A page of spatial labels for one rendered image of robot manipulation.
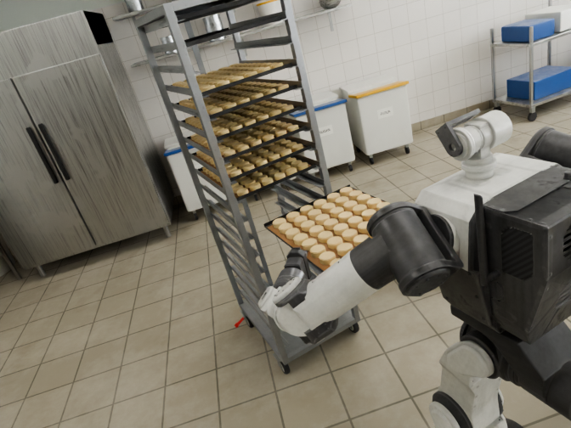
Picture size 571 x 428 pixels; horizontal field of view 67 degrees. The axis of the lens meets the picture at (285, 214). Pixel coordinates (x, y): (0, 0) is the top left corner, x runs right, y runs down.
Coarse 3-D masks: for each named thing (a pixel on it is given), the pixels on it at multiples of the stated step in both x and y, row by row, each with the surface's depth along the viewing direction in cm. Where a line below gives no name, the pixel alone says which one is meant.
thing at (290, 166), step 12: (204, 168) 228; (264, 168) 205; (276, 168) 204; (288, 168) 196; (300, 168) 196; (216, 180) 213; (240, 180) 198; (252, 180) 194; (264, 180) 190; (276, 180) 192; (240, 192) 185
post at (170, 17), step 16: (176, 32) 150; (176, 48) 154; (192, 80) 158; (192, 96) 161; (208, 128) 166; (208, 144) 170; (224, 176) 174; (224, 192) 179; (240, 224) 184; (256, 272) 194; (272, 320) 207
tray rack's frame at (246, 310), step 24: (192, 0) 150; (216, 0) 153; (144, 24) 185; (144, 48) 203; (192, 48) 214; (168, 96) 214; (192, 168) 230; (216, 240) 249; (264, 264) 271; (240, 312) 267; (264, 336) 237; (288, 336) 233
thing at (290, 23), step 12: (288, 0) 165; (288, 12) 166; (288, 24) 168; (300, 48) 173; (300, 60) 175; (300, 72) 176; (312, 108) 183; (312, 120) 185; (312, 132) 188; (324, 156) 193; (324, 168) 195; (324, 180) 197; (324, 192) 202
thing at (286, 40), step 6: (288, 36) 171; (234, 42) 223; (240, 42) 215; (246, 42) 209; (252, 42) 203; (258, 42) 197; (264, 42) 192; (270, 42) 187; (276, 42) 182; (282, 42) 178; (288, 42) 174; (234, 48) 224; (240, 48) 212
